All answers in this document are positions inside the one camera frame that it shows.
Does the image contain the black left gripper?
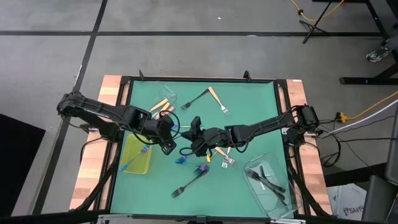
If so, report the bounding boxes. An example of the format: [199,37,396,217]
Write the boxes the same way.
[141,113,178,156]

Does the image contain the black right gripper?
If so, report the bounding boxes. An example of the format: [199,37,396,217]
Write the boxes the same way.
[180,115,233,158]

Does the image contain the yellow plastic bin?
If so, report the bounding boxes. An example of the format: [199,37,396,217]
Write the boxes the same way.
[119,133,154,175]

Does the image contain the clear plastic container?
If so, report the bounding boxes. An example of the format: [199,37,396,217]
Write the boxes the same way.
[241,151,303,220]
[145,81,178,121]

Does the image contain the green table mat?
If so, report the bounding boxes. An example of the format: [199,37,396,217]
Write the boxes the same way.
[110,80,295,218]

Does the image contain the black floor mat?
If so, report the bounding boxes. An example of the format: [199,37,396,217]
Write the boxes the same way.
[0,113,47,218]

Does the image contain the black tripod stand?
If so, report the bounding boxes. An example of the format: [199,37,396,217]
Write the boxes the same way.
[298,0,333,44]

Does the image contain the white cardboard box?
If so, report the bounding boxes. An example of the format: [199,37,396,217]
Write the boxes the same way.
[326,182,368,222]

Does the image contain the person's shoe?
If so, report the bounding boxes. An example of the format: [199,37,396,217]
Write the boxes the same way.
[365,46,389,63]

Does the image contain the black chair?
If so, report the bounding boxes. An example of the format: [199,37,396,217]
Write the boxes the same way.
[360,102,398,224]

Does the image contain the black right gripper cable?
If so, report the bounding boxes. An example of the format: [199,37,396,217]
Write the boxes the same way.
[178,145,208,158]

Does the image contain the black metal table frame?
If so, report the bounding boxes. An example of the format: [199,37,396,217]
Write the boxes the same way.
[68,70,333,224]

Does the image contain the black camera crossbar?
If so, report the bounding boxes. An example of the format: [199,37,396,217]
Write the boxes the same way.
[0,210,398,224]

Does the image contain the black floor cables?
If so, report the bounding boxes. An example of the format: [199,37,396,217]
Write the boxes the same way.
[318,114,398,167]

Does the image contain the black desk leg frame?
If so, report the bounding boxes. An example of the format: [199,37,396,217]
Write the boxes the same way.
[310,0,398,86]

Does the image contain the orange extension cable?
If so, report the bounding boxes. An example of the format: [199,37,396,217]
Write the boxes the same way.
[290,0,346,22]
[346,90,398,121]

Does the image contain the white cable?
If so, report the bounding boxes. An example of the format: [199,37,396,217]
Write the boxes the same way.
[320,98,398,138]

